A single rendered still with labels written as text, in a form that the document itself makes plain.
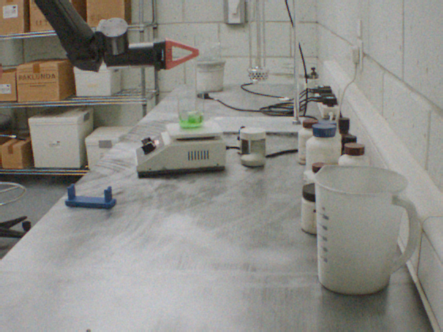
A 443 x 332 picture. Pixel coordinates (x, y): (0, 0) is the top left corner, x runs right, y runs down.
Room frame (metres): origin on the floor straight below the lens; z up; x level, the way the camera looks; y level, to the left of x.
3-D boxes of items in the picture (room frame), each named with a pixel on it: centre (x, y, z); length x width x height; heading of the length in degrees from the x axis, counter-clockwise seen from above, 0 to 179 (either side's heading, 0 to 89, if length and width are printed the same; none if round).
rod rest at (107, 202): (1.08, 0.26, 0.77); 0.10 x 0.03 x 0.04; 78
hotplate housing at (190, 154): (1.34, 0.09, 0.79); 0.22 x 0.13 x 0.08; 99
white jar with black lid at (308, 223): (0.94, -0.17, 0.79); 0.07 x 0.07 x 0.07
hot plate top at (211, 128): (1.34, 0.06, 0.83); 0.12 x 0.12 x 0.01; 9
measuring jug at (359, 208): (0.73, -0.19, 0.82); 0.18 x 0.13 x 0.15; 30
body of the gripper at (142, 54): (1.32, 0.16, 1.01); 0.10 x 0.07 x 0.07; 5
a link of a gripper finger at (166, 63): (1.33, 0.09, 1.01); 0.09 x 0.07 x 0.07; 95
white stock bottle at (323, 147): (1.15, -0.21, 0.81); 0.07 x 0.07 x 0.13
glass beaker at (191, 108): (1.35, 0.07, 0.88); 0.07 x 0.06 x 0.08; 15
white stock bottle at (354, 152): (1.08, -0.25, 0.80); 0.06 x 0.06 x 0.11
